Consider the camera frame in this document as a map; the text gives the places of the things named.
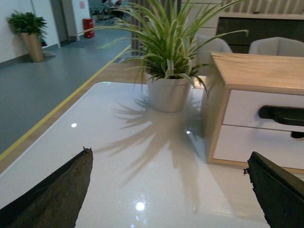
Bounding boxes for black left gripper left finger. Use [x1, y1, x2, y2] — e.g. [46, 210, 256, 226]
[0, 148, 93, 228]

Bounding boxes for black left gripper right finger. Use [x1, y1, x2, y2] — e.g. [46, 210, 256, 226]
[244, 152, 304, 228]

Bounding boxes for wooden drawer cabinet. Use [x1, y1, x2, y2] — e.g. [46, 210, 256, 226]
[202, 53, 304, 173]

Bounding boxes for right grey armchair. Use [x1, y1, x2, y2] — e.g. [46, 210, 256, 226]
[248, 37, 304, 57]

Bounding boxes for grey armchair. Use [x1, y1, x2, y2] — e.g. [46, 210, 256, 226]
[248, 37, 304, 57]
[195, 35, 233, 76]

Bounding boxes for white plant pot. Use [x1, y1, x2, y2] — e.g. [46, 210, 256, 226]
[145, 73, 190, 113]

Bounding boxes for left grey armchair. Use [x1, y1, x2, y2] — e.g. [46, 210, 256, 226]
[195, 35, 233, 76]

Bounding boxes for tall gold planter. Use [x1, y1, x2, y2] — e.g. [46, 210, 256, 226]
[21, 33, 44, 62]

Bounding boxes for dark reception counter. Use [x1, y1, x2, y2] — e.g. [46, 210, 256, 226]
[216, 14, 304, 54]

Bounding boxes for green background floor plant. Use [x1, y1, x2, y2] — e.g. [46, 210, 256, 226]
[6, 11, 47, 38]

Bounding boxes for red bin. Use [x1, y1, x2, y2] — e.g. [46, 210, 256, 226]
[83, 18, 95, 38]

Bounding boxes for spider plant green leaves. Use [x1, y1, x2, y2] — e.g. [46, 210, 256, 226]
[84, 0, 241, 86]

